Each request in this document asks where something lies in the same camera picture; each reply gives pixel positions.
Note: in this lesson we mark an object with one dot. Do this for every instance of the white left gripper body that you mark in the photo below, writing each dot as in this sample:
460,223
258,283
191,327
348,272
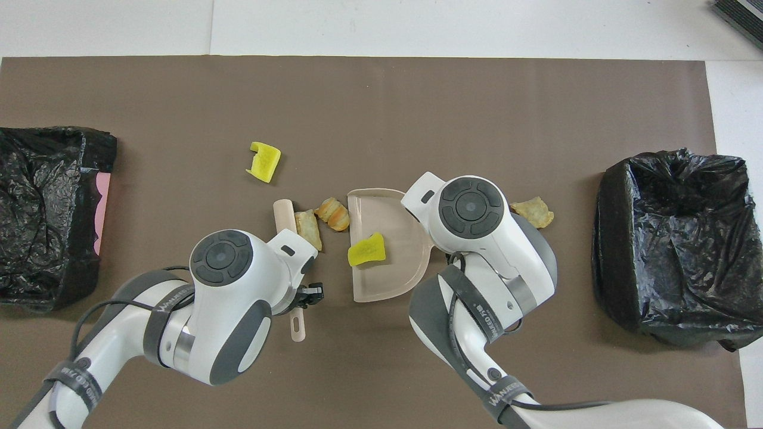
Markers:
292,253

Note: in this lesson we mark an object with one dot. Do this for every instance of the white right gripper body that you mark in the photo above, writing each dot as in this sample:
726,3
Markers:
420,193

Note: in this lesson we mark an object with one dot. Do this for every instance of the beige brush with black bristles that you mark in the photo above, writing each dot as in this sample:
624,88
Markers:
284,214

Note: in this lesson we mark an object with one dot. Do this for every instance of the beige plastic dustpan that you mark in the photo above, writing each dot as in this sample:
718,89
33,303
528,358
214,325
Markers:
399,262

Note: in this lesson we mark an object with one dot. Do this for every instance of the notched yellow sponge piece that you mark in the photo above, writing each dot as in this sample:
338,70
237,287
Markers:
268,164

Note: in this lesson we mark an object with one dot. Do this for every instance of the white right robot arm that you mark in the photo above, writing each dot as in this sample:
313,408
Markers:
477,238

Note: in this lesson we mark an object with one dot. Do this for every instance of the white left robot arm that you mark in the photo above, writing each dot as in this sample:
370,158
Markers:
226,333

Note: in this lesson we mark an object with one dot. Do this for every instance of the pink plastic bin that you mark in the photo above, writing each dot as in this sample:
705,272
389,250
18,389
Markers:
102,208

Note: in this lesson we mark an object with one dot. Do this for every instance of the left black bag bin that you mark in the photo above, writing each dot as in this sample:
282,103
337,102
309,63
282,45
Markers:
42,238

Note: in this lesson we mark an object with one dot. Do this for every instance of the black bag lined trash bin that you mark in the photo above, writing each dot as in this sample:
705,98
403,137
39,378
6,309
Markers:
673,250

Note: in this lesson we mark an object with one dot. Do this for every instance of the brown paper table mat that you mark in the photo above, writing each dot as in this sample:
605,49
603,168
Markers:
357,89

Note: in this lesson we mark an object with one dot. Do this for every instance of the dark grey ribbed device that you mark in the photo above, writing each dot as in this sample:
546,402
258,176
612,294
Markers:
742,15

